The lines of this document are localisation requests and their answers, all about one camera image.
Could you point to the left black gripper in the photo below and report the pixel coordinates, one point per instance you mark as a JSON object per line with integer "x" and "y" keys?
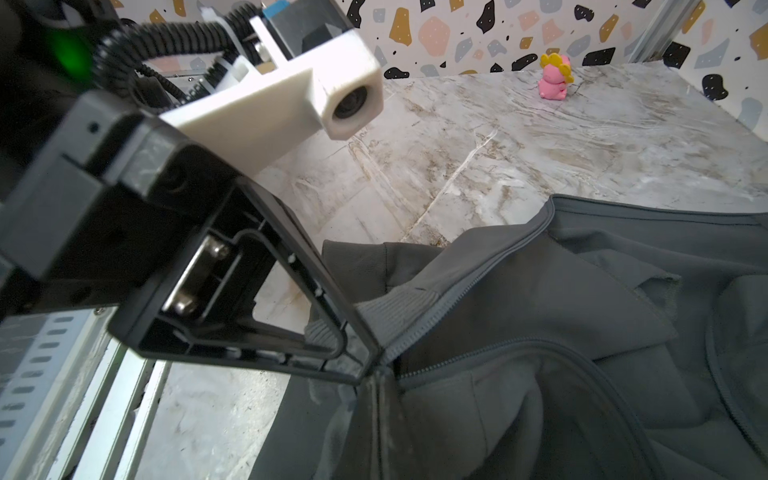
{"x": 108, "y": 209}

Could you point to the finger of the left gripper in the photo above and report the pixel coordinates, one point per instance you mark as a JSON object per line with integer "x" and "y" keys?
{"x": 247, "y": 289}

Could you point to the dark grey jacket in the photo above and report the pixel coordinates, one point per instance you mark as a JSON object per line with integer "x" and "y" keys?
{"x": 596, "y": 341}

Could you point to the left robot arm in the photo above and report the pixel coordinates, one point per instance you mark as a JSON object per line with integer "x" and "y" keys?
{"x": 54, "y": 51}

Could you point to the pink sticker on table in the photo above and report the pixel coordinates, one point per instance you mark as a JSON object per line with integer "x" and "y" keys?
{"x": 556, "y": 76}

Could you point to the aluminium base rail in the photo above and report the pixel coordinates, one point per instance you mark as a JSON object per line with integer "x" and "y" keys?
{"x": 75, "y": 403}

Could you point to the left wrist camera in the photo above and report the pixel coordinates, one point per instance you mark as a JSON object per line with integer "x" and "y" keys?
{"x": 325, "y": 78}

